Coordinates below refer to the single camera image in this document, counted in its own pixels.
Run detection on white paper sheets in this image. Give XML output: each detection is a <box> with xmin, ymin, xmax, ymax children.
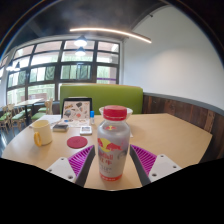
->
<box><xmin>37</xmin><ymin>114</ymin><xmax>63</xmax><ymax>126</ymax></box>

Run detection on white bowl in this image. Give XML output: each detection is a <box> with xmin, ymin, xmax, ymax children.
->
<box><xmin>98</xmin><ymin>106</ymin><xmax>134</xmax><ymax>118</ymax></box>

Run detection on wooden chairs with green seats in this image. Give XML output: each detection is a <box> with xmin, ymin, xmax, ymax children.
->
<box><xmin>0</xmin><ymin>99</ymin><xmax>54</xmax><ymax>134</ymax></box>

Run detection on black pendant ceiling lamps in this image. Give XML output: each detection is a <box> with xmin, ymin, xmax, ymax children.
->
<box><xmin>5</xmin><ymin>34</ymin><xmax>88</xmax><ymax>73</ymax></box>

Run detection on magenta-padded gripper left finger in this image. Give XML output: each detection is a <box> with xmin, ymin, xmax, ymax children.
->
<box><xmin>45</xmin><ymin>144</ymin><xmax>97</xmax><ymax>188</ymax></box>

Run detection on black-framed window wall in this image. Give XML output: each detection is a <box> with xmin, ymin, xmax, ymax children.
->
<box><xmin>0</xmin><ymin>39</ymin><xmax>121</xmax><ymax>108</ymax></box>

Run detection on cream mug with yellow handle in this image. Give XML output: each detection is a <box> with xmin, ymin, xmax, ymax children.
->
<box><xmin>31</xmin><ymin>119</ymin><xmax>54</xmax><ymax>148</ymax></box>

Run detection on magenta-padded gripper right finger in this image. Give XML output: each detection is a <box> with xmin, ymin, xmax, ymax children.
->
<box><xmin>128</xmin><ymin>143</ymin><xmax>184</xmax><ymax>187</ymax></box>

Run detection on green upholstered bench seat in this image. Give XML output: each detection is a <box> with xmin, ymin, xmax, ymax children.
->
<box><xmin>59</xmin><ymin>83</ymin><xmax>144</xmax><ymax>115</ymax></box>

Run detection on long curved strip light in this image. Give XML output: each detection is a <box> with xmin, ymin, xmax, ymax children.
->
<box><xmin>69</xmin><ymin>27</ymin><xmax>153</xmax><ymax>44</ymax></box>

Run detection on flat round red coaster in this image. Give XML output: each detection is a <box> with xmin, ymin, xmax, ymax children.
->
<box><xmin>66</xmin><ymin>135</ymin><xmax>89</xmax><ymax>150</ymax></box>

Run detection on red-capped clear drink bottle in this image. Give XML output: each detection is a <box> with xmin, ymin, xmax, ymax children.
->
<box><xmin>96</xmin><ymin>105</ymin><xmax>131</xmax><ymax>183</ymax></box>

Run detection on small white flat device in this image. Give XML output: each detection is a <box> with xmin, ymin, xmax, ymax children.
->
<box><xmin>79</xmin><ymin>125</ymin><xmax>93</xmax><ymax>136</ymax></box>

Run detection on light wooden dining table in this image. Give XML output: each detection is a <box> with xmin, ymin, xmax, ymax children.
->
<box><xmin>14</xmin><ymin>98</ymin><xmax>44</xmax><ymax>126</ymax></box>

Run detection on small dark box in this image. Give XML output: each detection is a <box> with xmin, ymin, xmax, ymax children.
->
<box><xmin>52</xmin><ymin>123</ymin><xmax>70</xmax><ymax>133</ymax></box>

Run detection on small blue-capped white bottle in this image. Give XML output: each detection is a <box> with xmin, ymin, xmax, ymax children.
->
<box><xmin>89</xmin><ymin>110</ymin><xmax>96</xmax><ymax>126</ymax></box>

